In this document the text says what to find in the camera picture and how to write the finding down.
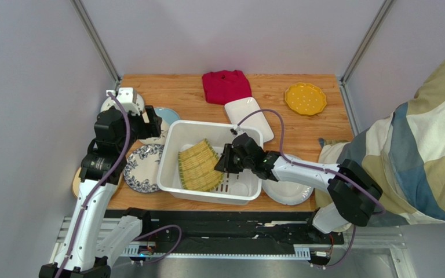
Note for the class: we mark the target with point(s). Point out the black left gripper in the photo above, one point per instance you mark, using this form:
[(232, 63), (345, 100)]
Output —
[(153, 128)]

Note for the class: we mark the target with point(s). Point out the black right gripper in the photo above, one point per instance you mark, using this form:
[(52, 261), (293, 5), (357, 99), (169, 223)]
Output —
[(228, 159)]

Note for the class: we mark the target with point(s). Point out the woven bamboo tray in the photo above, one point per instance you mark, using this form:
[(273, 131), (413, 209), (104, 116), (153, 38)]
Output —
[(196, 167)]

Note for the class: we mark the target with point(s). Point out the white round plate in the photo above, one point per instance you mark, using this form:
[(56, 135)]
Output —
[(287, 193)]

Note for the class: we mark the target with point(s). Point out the yellow polka dot plate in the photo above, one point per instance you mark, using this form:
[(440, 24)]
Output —
[(305, 99)]

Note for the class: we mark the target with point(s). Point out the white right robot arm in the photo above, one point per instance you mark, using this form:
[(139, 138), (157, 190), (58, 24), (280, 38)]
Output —
[(355, 195)]

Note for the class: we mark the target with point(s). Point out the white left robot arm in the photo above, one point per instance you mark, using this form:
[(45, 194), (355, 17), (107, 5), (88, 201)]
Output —
[(81, 254)]

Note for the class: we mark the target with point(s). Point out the white plastic bin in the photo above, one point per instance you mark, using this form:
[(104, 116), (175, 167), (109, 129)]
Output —
[(234, 189)]

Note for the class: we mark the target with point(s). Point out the light blue plate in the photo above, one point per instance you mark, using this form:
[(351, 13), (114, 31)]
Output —
[(168, 116)]

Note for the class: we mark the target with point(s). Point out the blue floral plate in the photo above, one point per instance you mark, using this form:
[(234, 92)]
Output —
[(141, 171)]

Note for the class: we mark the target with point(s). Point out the white plate with red flowers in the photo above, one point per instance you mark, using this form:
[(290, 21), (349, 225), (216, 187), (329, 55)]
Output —
[(108, 103)]

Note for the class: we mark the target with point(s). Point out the red folded cloth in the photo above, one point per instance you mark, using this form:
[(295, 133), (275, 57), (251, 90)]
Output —
[(222, 87)]

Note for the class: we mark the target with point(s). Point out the round wooden board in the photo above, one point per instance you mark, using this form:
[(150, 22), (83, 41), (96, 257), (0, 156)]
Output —
[(76, 181)]

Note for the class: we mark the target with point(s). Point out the patterned quilt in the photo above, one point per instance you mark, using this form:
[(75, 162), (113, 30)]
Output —
[(405, 154)]

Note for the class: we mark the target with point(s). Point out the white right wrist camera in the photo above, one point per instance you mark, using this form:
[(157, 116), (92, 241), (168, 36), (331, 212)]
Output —
[(236, 130)]

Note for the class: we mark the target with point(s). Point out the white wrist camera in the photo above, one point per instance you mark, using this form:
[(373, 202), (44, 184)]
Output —
[(130, 100), (236, 130)]

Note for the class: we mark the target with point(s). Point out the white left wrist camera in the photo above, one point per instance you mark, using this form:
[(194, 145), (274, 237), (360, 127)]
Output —
[(130, 100)]

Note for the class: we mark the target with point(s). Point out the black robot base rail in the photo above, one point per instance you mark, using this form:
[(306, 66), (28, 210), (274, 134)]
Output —
[(229, 232)]

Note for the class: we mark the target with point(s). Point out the aluminium frame post left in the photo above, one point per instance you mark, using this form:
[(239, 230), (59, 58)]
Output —
[(91, 30)]

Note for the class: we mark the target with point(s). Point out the aluminium frame post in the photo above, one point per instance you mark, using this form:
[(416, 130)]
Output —
[(368, 38), (91, 30)]

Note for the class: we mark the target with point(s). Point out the aluminium frame post right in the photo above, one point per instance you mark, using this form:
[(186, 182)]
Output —
[(368, 38)]

